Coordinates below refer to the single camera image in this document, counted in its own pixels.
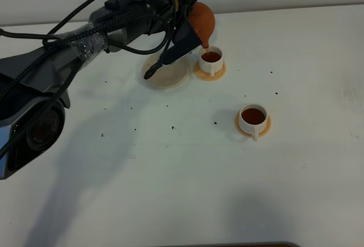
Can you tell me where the cream round teapot coaster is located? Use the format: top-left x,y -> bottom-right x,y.
142,53 -> 190,89

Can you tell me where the orange saucer near teapot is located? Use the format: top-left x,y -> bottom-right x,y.
193,61 -> 226,81

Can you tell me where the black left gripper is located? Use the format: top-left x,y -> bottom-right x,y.
113,0 -> 198,35

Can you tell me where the white teacup near teapot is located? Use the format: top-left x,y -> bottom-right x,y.
198,46 -> 224,77

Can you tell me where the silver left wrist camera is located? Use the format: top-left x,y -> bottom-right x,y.
162,20 -> 202,65

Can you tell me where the white teacup front right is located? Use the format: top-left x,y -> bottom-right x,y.
238,104 -> 269,141

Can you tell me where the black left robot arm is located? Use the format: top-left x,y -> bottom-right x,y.
1,0 -> 213,179

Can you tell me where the orange saucer front right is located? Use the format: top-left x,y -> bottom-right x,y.
234,113 -> 271,138

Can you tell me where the brown clay teapot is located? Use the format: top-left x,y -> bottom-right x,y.
188,2 -> 216,48

